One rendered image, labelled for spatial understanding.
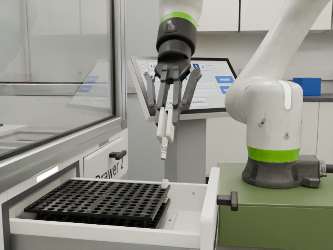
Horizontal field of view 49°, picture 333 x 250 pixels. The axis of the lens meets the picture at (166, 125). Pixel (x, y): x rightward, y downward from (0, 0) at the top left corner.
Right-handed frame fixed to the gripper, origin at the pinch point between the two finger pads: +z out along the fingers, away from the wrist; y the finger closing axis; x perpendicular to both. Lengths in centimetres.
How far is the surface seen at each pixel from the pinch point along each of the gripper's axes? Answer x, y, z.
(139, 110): 120, -60, -89
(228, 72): 76, 1, -76
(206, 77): 69, -7, -68
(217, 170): 9.1, 9.1, 6.0
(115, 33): 11.6, -23.8, -41.6
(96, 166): 14.0, -21.7, 1.9
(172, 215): 8.5, 0.6, 15.8
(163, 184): 4.8, -0.8, 10.8
